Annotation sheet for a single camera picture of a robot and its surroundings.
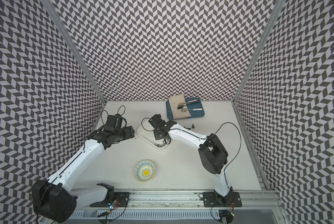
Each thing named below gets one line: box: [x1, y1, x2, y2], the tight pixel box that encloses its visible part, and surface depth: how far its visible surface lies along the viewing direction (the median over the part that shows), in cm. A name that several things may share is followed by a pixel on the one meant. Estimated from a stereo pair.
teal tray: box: [166, 98, 205, 120], surface depth 114 cm
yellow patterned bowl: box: [134, 160, 156, 183], surface depth 82 cm
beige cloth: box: [168, 94, 192, 120], surface depth 117 cm
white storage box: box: [136, 121, 170, 149], surface depth 96 cm
